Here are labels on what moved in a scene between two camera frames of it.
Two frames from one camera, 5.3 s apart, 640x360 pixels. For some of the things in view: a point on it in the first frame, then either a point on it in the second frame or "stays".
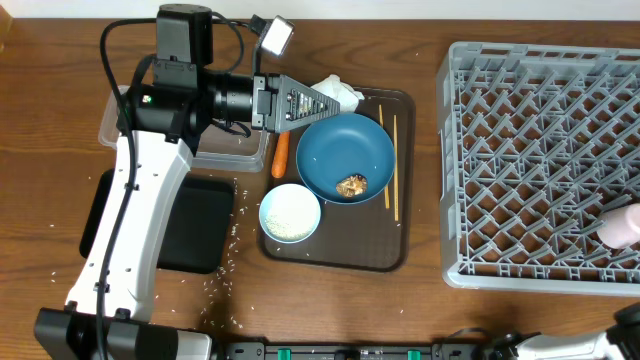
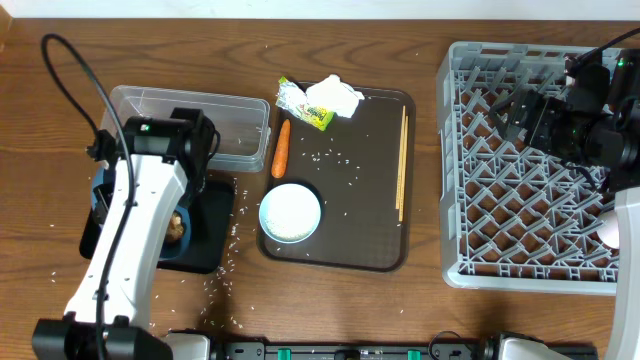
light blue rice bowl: (289, 213) stays
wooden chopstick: (385, 186) → (400, 165)
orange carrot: (281, 155) stays
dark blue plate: (344, 144) → (170, 251)
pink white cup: (622, 227) stays
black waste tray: (198, 231) stays
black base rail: (436, 351) stays
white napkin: (341, 92) stays
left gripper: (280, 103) → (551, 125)
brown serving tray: (375, 236) stays
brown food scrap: (352, 186) → (176, 228)
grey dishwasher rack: (536, 142) stays
